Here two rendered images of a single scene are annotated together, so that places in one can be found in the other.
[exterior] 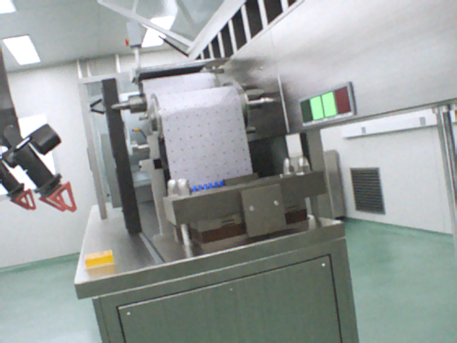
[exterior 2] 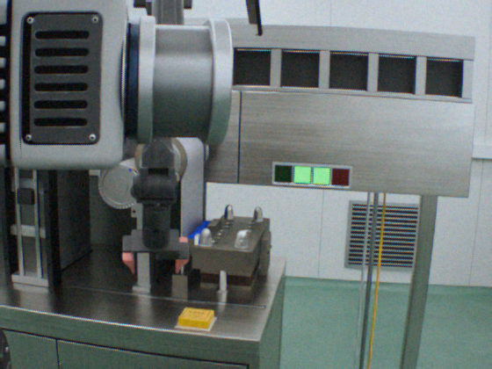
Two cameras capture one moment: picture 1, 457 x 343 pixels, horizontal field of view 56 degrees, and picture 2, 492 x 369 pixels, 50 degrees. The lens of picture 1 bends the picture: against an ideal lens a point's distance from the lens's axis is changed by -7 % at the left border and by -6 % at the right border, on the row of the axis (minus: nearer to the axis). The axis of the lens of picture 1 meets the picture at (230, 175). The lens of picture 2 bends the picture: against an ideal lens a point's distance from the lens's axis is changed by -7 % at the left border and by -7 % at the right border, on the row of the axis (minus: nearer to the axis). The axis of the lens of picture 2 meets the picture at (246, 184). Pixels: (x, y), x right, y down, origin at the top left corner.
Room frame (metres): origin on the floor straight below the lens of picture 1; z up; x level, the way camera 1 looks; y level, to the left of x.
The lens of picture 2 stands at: (0.51, 1.43, 1.44)
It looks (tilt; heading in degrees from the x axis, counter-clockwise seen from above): 10 degrees down; 294
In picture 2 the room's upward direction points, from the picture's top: 2 degrees clockwise
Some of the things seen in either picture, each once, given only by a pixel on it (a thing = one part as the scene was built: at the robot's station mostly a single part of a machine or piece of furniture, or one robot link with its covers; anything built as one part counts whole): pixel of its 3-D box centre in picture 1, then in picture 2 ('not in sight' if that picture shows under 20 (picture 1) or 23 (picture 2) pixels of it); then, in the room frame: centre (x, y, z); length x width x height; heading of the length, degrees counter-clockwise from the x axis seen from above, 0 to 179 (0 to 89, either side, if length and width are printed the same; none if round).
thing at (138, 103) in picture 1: (138, 103); not in sight; (1.57, 0.27, 1.33); 0.06 x 0.06 x 0.06; 16
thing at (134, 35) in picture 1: (132, 35); not in sight; (1.87, 0.30, 1.66); 0.07 x 0.07 x 0.10; 9
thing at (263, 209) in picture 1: (263, 210); (266, 253); (1.12, -0.07, 0.96); 0.10 x 0.03 x 0.11; 106
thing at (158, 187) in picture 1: (154, 188); (143, 235); (1.36, 0.23, 1.05); 0.06 x 0.05 x 0.31; 106
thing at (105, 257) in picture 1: (99, 259); (196, 318); (1.12, 0.36, 0.91); 0.07 x 0.07 x 0.02; 16
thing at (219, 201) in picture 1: (243, 195); (235, 241); (1.21, -0.03, 1.00); 0.40 x 0.16 x 0.06; 106
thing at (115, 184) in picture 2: not in sight; (134, 178); (1.48, 0.09, 1.17); 0.26 x 0.12 x 0.12; 106
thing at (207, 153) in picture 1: (209, 157); (192, 204); (1.31, 0.05, 1.11); 0.23 x 0.01 x 0.18; 106
